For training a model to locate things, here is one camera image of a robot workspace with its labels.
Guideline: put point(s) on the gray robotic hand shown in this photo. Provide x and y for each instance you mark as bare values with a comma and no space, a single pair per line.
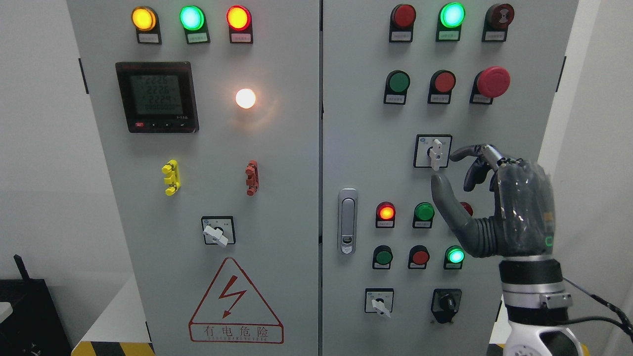
523,223

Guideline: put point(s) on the gray rotary switch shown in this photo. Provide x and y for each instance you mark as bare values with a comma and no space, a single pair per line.
379,301
432,151

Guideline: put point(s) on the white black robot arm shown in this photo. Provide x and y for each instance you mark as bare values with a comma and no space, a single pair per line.
536,302

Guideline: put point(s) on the lit green push button lower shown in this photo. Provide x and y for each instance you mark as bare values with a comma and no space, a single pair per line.
454,257

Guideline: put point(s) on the dark green indicator lower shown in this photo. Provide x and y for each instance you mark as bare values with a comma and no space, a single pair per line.
423,215

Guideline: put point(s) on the red push button lower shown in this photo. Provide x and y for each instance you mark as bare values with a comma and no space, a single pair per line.
418,257

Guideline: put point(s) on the red push button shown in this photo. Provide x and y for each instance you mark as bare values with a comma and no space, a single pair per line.
418,257
441,85

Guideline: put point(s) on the lit red indicator lower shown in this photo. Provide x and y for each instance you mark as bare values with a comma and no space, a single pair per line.
385,215

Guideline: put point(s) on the red emergency stop button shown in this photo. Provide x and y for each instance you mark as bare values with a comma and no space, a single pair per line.
489,84

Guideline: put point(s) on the red push button upper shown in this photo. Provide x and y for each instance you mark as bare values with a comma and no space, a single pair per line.
441,85

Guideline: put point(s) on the green push button upper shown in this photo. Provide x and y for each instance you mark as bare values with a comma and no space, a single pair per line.
397,84

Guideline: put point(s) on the dark red buzzer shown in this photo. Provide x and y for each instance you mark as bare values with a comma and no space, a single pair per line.
496,22

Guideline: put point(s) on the green indicator light top right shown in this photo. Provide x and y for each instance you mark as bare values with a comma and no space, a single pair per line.
449,21

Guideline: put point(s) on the dark red indicator top right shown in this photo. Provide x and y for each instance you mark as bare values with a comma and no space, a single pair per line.
402,20

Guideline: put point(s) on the gray electrical cabinet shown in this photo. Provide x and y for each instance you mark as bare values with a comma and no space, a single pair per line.
318,69

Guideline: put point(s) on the red terminal connector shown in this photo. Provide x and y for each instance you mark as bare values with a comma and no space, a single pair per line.
252,177

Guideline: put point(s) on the red electric hazard warning sticker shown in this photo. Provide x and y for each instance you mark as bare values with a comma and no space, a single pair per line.
233,310

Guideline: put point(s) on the white glowing indicator light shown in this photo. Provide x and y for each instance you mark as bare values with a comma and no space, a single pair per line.
245,98

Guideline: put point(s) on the red indicator light left door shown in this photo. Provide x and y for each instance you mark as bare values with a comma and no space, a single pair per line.
239,20

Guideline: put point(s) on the yellow terminal connector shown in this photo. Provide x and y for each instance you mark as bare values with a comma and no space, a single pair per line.
171,177

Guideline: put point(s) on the black digital power meter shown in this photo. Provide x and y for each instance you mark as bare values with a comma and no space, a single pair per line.
158,97

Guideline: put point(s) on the green indicator light left door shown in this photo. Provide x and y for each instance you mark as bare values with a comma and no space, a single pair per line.
194,23

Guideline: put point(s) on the yellow indicator light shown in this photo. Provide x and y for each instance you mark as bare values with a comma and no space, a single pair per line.
147,25

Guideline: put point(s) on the black box with antenna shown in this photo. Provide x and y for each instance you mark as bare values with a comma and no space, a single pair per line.
33,328

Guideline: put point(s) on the black key selector switch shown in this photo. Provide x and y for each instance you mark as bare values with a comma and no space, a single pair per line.
445,304

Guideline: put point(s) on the gray rotary switch bottom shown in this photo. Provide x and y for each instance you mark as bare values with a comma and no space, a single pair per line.
379,301

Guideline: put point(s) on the silver door lock handle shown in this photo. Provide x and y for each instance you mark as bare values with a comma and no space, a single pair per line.
347,220

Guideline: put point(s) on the gray rotary switch left door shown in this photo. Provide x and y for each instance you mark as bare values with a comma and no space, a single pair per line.
218,230

